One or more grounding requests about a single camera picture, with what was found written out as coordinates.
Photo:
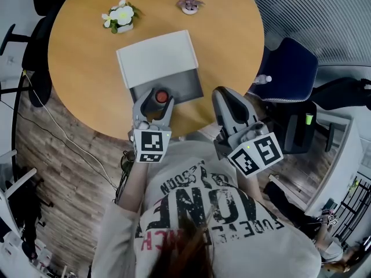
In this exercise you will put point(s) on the small pink potted plant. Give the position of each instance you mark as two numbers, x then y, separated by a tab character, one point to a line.
189	7

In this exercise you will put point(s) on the potted white flower plant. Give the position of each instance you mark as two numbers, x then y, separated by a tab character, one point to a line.
123	14

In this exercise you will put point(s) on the black metal rack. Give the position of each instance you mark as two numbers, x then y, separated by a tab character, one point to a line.
356	201

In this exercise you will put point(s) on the white furniture frame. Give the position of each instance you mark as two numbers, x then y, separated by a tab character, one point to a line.
20	181

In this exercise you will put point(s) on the red round object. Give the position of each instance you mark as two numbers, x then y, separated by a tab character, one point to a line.
161	96

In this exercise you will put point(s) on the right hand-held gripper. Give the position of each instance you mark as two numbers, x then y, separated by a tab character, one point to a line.
258	152

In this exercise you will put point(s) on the white desk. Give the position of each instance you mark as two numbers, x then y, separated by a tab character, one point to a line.
333	178

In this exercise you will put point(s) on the white drawer box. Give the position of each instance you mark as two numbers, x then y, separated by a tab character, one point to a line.
156	59

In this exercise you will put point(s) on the green cup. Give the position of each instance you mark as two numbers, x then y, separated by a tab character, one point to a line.
309	119

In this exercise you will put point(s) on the person's white printed shirt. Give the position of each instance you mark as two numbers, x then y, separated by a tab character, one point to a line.
261	250

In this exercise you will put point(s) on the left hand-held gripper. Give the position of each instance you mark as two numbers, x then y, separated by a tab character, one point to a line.
150	143

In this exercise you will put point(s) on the clear plastic water bottle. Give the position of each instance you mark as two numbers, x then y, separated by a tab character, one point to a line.
262	79

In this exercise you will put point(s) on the person's right forearm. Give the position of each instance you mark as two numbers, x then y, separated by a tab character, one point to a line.
250	188

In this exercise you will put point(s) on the black standing fan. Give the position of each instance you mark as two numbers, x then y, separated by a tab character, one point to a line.
40	88

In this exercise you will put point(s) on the blue and white chair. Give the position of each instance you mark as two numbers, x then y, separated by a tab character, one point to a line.
290	68

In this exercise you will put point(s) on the black office chair with headrest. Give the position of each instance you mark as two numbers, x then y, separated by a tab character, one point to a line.
37	48

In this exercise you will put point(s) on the black floor stand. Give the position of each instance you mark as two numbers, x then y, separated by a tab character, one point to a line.
29	207

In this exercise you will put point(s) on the person's left forearm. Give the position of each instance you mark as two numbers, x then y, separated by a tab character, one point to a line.
131	184

